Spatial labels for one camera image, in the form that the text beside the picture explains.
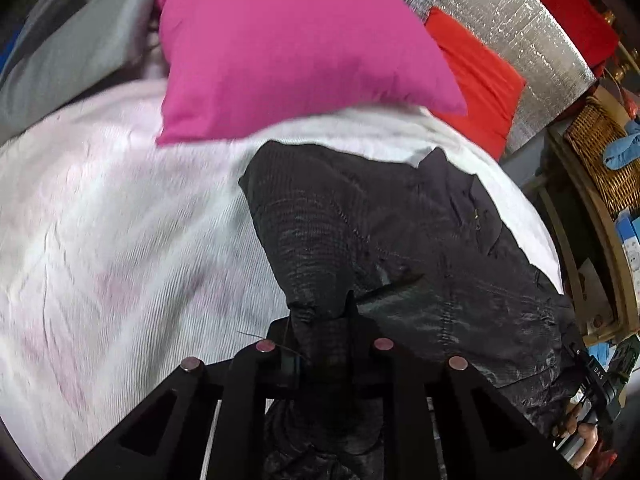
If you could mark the red pillow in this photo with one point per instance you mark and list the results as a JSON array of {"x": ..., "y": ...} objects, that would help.
[{"x": 480, "y": 85}]

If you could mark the grey garment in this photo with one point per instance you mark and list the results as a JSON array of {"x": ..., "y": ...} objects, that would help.
[{"x": 75, "y": 45}]

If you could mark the blue cardboard box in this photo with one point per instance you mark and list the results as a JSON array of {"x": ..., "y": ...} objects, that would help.
[{"x": 629, "y": 245}]

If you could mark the silver foil board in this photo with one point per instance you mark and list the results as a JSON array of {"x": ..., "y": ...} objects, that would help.
[{"x": 510, "y": 15}]

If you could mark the pink pillow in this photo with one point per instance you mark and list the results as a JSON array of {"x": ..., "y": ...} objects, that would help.
[{"x": 300, "y": 50}]

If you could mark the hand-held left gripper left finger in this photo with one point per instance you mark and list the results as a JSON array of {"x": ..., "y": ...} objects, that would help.
[{"x": 247, "y": 377}]

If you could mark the wooden table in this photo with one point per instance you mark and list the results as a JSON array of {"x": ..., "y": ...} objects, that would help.
[{"x": 595, "y": 260}]

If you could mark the black garment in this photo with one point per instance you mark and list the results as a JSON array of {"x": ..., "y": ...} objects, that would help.
[{"x": 400, "y": 240}]

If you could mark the white blanket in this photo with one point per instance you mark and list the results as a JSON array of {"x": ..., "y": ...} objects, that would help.
[{"x": 125, "y": 240}]

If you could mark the person's right hand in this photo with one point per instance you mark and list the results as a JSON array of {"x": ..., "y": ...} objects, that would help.
[{"x": 582, "y": 432}]

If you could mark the light blue cloth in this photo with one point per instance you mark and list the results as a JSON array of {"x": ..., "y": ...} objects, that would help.
[{"x": 622, "y": 147}]

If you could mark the wicker basket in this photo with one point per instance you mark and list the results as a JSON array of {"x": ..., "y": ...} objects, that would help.
[{"x": 605, "y": 175}]

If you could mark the blue garment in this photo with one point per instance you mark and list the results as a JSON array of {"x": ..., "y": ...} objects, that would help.
[{"x": 10, "y": 47}]

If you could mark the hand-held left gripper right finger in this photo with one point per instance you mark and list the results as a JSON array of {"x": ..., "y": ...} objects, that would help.
[{"x": 400, "y": 375}]

